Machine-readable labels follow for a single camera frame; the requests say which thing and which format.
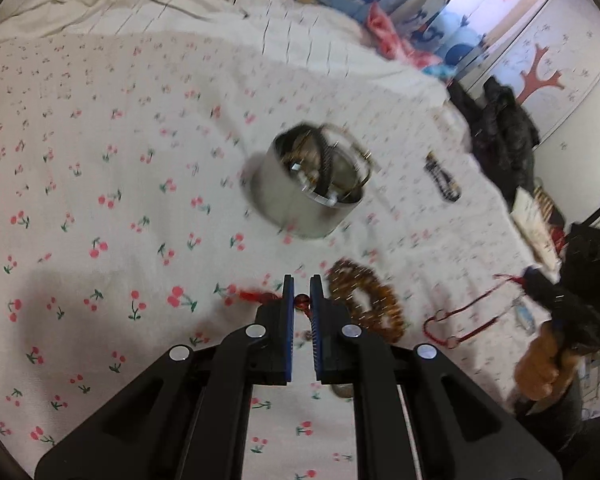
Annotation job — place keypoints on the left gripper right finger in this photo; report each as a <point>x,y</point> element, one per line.
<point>330,349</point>

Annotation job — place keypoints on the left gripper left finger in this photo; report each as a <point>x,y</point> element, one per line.
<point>274,350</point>

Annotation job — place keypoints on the person's right hand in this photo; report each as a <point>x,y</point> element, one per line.
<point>538,375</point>

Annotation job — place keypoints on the round silver metal tin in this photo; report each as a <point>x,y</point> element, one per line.
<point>311,178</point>

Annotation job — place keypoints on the black jacket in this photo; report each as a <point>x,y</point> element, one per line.
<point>502,136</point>

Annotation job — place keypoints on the cherry print bed sheet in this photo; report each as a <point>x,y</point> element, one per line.
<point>126,228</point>

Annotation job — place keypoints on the white wardrobe with tree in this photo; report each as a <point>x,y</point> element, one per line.
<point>553,65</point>

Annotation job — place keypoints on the pink crumpled cloth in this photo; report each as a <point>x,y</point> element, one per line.
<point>394,48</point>

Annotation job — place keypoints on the white striped duvet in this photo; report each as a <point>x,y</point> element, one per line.
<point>310,36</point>

